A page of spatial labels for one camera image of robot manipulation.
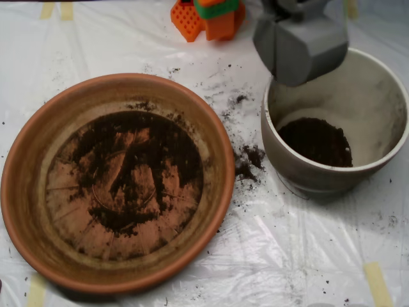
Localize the dark soil pile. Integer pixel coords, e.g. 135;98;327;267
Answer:
68;111;204;239

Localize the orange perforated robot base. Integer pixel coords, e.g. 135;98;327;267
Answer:
171;0;247;43

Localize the white ceramic pot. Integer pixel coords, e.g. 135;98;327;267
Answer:
260;47;409;201

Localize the terracotta saucer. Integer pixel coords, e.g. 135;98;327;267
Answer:
0;72;236;295

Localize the beige masking tape strip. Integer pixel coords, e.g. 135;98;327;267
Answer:
346;0;359;20
40;2;55;20
27;273;49;307
363;262;394;307
60;2;75;22

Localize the clear plastic sheet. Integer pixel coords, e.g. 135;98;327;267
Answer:
0;1;409;307

